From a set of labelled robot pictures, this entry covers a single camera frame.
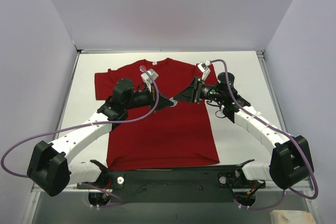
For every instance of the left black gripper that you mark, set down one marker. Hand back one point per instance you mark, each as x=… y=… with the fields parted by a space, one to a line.
x=153 y=99

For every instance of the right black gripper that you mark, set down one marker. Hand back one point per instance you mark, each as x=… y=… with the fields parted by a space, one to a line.
x=197 y=90

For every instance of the round gold blue brooch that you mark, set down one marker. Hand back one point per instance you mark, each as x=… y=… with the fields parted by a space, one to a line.
x=173 y=102

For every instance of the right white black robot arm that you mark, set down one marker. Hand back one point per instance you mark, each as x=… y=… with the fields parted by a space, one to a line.
x=291 y=160

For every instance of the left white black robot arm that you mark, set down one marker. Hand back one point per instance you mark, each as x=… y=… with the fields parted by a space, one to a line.
x=51 y=166

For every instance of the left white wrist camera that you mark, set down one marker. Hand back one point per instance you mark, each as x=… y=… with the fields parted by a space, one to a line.
x=148 y=76

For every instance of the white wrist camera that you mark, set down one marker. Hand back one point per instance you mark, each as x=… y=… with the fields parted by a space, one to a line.
x=148 y=76
x=204 y=68

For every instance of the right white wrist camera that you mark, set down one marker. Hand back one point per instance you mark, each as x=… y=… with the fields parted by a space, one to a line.
x=204 y=68

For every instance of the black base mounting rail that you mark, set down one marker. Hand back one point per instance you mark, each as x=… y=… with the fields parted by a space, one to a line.
x=208 y=184

